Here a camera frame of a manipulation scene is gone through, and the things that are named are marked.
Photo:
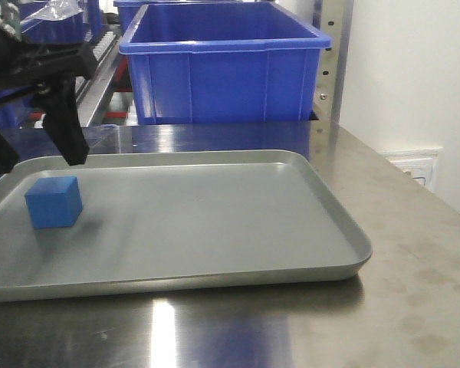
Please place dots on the blue bin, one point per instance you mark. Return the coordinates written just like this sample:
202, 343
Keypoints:
127, 9
221, 62
86, 26

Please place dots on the blue bin upper right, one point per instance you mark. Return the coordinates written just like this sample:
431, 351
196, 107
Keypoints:
221, 62

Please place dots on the clear plastic sheet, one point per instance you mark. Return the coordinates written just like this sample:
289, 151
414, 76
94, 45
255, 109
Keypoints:
56, 10

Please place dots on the blue bin upper left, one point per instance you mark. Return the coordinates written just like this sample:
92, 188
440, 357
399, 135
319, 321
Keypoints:
86, 26

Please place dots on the blue foam cube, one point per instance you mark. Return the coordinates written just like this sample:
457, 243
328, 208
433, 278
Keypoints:
54, 202

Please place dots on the blue bin behind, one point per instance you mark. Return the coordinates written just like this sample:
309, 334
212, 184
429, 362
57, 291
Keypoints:
127, 9

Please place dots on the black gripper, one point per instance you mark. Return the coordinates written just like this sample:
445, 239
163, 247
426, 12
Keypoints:
47, 72

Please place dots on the steel shelf upright post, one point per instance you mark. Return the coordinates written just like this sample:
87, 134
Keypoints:
335, 19

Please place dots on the grey metal tray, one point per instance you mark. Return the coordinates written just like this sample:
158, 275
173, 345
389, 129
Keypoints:
174, 221

